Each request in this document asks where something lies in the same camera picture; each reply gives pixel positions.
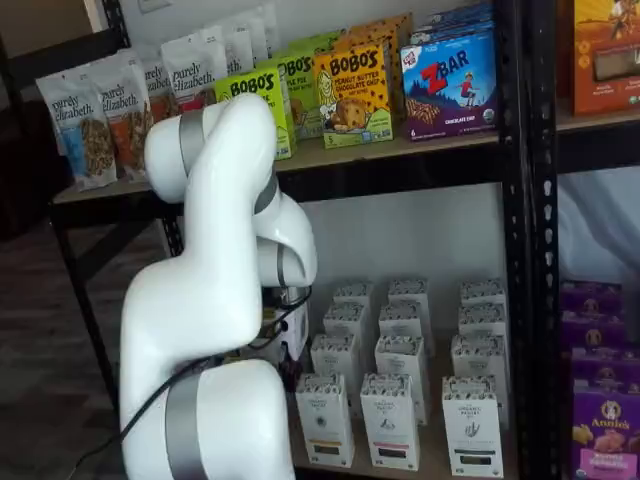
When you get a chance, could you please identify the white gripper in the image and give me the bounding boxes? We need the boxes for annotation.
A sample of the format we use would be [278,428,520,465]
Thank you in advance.
[277,302,310,392]

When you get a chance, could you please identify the white box yellow strip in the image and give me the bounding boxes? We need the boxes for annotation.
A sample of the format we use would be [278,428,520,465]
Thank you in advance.
[333,281,376,311]
[309,333,362,401]
[322,301,374,346]
[294,372,357,467]

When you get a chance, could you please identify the white box pink strip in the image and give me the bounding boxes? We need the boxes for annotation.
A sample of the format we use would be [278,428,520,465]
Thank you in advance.
[374,333,432,426]
[388,278,431,307]
[359,372,423,471]
[378,302,435,356]

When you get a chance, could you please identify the white box dark strip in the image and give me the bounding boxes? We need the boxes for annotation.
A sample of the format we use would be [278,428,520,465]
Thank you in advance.
[441,375,505,479]
[458,302,508,341]
[459,278,506,307]
[450,333,510,431]

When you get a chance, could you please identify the yellow Bobo's box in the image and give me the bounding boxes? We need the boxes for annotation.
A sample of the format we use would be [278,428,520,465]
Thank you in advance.
[312,43,395,150]
[347,12,416,51]
[332,24,407,129]

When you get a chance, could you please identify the green Bobo's box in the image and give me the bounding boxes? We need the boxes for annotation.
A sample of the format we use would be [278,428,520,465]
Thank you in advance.
[214,67,300,162]
[272,49,321,141]
[287,29,346,56]

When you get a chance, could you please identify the purple Annie's box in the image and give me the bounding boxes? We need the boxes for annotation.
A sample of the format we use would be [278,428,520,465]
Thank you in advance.
[569,347,640,396]
[572,389,640,480]
[559,309,629,354]
[559,279,625,316]

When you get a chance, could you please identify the blue Zbar box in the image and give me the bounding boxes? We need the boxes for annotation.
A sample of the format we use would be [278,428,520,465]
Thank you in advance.
[399,33,500,143]
[422,2,494,26]
[409,19,496,46]

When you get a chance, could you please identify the orange snack box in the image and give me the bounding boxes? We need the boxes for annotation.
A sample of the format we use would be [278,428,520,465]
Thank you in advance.
[572,0,640,118]

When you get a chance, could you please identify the granola bag orange label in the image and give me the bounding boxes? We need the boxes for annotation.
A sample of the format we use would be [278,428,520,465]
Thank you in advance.
[141,58,174,124]
[92,49,151,181]

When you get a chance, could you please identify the granola bag blue label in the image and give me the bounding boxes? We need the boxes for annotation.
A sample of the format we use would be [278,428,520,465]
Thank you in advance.
[35,64,119,192]

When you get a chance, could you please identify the white plastic sheet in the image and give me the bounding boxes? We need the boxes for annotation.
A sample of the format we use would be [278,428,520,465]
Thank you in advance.
[557,169,640,286]

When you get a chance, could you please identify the white granola bag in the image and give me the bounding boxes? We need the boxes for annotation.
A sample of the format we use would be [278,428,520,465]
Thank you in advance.
[247,2,279,64]

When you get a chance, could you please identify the black metal shelf frame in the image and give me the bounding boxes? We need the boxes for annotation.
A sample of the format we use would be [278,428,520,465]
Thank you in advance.
[527,0,640,480]
[47,0,529,480]

